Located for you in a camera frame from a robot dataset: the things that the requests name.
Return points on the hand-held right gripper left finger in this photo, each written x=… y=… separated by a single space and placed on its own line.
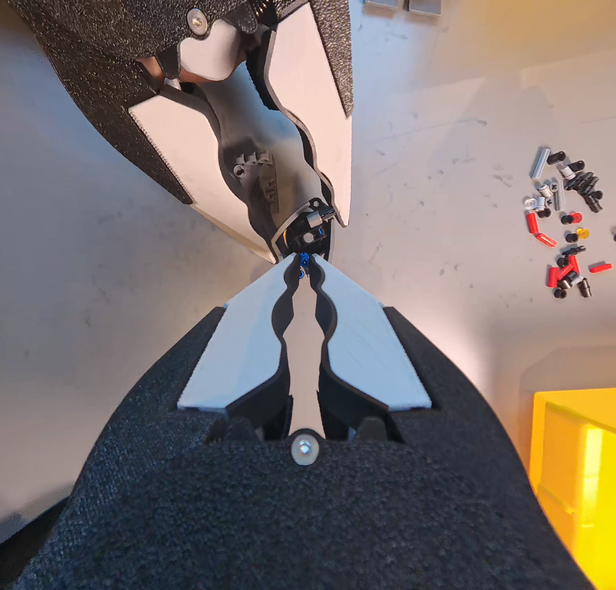
x=236 y=354

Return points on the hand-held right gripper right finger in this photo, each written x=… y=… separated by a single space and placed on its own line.
x=375 y=354

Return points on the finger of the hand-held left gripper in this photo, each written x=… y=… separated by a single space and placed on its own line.
x=313 y=79
x=187 y=152

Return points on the blue toy pin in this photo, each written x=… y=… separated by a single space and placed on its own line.
x=302 y=262

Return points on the grey toy eye module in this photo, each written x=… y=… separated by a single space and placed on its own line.
x=308 y=229

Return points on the pile of small toy pieces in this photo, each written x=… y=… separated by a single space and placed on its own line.
x=532 y=224

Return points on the yellow plastic bin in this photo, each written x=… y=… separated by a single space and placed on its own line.
x=577 y=479

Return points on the grey desk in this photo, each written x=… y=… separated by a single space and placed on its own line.
x=433 y=118

